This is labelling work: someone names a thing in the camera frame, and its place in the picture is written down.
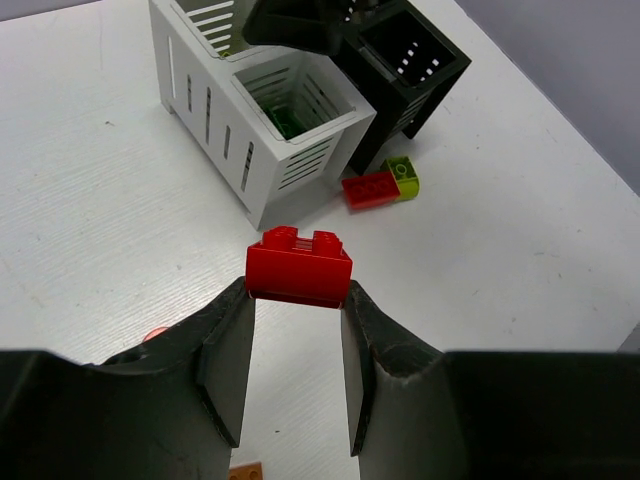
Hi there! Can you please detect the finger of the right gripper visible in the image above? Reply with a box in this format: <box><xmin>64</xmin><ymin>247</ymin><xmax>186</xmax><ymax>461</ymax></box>
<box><xmin>242</xmin><ymin>0</ymin><xmax>380</xmax><ymax>56</ymax></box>

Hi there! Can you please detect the black slotted container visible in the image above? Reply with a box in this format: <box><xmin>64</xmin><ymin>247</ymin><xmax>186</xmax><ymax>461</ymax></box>
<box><xmin>331</xmin><ymin>1</ymin><xmax>471</xmax><ymax>175</ymax></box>

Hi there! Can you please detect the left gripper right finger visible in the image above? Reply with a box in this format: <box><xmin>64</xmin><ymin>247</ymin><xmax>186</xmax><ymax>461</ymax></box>
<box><xmin>341</xmin><ymin>282</ymin><xmax>639</xmax><ymax>479</ymax></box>

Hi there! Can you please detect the green small lego brick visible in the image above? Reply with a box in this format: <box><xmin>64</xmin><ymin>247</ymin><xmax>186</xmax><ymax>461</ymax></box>
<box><xmin>261</xmin><ymin>102</ymin><xmax>304</xmax><ymax>140</ymax></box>

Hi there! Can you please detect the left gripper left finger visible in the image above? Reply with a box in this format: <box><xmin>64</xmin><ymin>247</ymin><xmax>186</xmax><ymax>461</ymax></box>
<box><xmin>1</xmin><ymin>278</ymin><xmax>255</xmax><ymax>479</ymax></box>

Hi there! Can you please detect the white slotted container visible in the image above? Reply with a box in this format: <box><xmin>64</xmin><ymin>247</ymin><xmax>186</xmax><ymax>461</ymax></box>
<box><xmin>149</xmin><ymin>0</ymin><xmax>375</xmax><ymax>230</ymax></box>

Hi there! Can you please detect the yellow-green small lego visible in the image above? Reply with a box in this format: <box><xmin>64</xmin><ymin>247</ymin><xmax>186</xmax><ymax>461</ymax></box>
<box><xmin>381</xmin><ymin>156</ymin><xmax>420</xmax><ymax>201</ymax></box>

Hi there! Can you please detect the orange flat lego brick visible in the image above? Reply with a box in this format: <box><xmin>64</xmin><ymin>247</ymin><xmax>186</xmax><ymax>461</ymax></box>
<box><xmin>228</xmin><ymin>462</ymin><xmax>264</xmax><ymax>480</ymax></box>

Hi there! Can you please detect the red flower lego piece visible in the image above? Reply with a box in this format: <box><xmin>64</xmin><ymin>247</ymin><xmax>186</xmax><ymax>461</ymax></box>
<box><xmin>143</xmin><ymin>326</ymin><xmax>168</xmax><ymax>342</ymax></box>

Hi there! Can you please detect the red lego brick from stack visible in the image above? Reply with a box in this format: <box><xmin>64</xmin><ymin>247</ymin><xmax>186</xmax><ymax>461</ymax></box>
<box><xmin>245</xmin><ymin>226</ymin><xmax>353</xmax><ymax>309</ymax></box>

